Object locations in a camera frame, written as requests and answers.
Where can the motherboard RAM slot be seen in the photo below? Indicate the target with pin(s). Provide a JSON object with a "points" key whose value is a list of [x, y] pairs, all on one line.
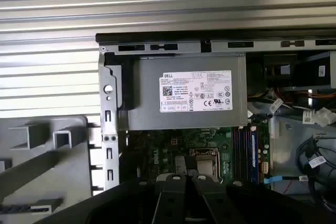
{"points": [[246, 153], [235, 153], [240, 153]]}

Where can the grey power supply unit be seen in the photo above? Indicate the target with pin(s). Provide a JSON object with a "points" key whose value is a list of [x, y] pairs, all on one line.
{"points": [[147, 90]]}

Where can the installed RAM stick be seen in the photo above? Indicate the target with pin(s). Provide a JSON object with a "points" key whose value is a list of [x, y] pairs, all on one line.
{"points": [[254, 150]]}

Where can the grey metal drive cage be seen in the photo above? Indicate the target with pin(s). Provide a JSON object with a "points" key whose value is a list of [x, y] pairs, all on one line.
{"points": [[302, 88]]}

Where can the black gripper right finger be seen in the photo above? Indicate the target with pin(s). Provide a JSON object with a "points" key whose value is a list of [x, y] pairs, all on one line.
{"points": [[208, 197]]}

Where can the silver CPU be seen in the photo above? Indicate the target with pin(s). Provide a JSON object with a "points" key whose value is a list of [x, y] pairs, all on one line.
{"points": [[204, 165]]}

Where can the green motherboard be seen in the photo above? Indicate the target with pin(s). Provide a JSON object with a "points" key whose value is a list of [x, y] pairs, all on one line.
{"points": [[168, 142]]}

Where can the black open PC case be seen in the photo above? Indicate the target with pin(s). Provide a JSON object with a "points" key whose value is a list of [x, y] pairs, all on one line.
{"points": [[110, 119]]}

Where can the grey plastic parts rack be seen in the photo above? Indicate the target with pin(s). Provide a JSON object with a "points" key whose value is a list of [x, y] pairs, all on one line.
{"points": [[52, 161]]}

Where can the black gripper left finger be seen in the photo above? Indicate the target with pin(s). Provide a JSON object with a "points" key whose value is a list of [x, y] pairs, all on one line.
{"points": [[170, 200]]}

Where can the metal CPU socket cover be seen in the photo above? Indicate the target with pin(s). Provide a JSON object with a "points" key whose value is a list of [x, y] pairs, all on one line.
{"points": [[203, 151]]}

